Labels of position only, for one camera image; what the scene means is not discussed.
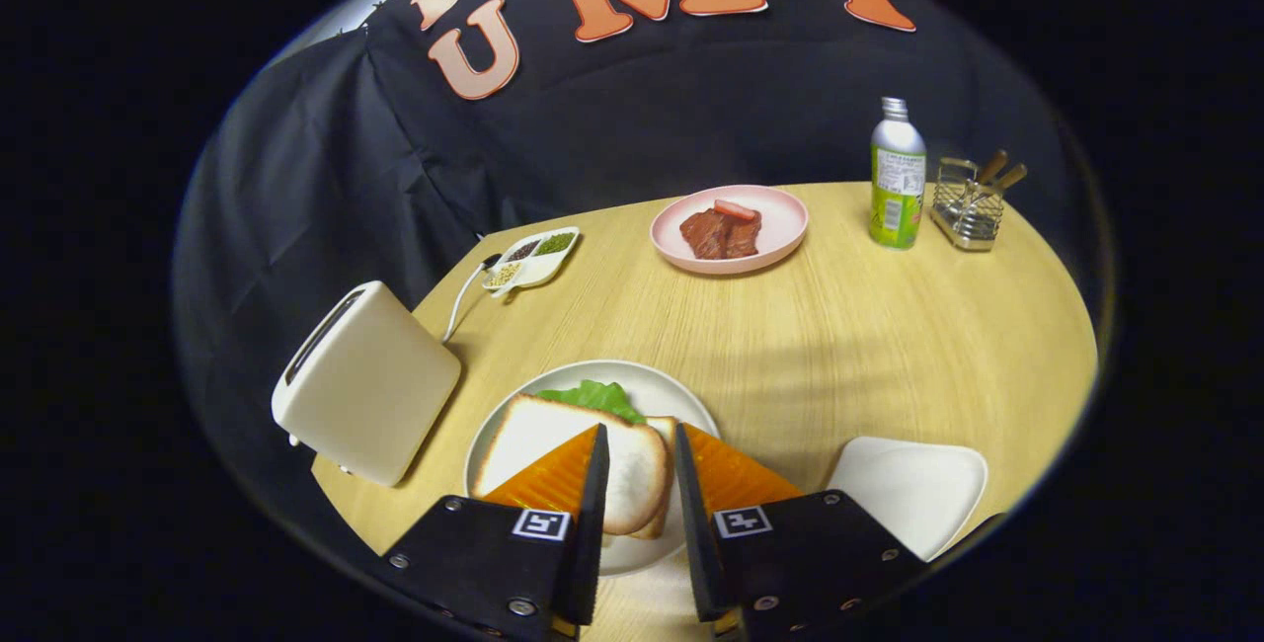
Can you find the white toaster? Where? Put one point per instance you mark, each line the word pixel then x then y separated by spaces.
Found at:
pixel 375 385

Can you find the white divided condiment dish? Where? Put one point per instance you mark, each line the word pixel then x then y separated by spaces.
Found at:
pixel 538 269

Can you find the red sausage slice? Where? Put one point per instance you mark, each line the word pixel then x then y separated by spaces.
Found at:
pixel 736 209

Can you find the toasted bread slice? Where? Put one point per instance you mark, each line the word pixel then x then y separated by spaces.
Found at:
pixel 632 474

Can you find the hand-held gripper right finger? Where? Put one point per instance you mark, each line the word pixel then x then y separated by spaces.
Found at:
pixel 810 553

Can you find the green lettuce leaf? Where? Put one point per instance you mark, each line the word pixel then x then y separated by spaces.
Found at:
pixel 592 397

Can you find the pink plate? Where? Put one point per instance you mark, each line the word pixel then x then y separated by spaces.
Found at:
pixel 785 222

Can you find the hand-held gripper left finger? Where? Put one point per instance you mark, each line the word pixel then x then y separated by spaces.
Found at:
pixel 494 563

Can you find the square white plate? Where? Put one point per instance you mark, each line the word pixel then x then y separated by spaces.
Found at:
pixel 913 494

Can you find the black backdrop cloth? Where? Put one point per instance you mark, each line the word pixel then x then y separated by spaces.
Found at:
pixel 642 109

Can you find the brown meat pieces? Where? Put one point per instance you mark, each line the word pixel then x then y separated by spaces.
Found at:
pixel 716 235

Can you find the white bread slice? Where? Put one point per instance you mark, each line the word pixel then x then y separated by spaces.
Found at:
pixel 666 437

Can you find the round white plate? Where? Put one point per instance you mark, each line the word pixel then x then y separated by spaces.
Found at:
pixel 662 390

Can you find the green label metal bottle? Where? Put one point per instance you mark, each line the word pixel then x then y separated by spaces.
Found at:
pixel 898 188

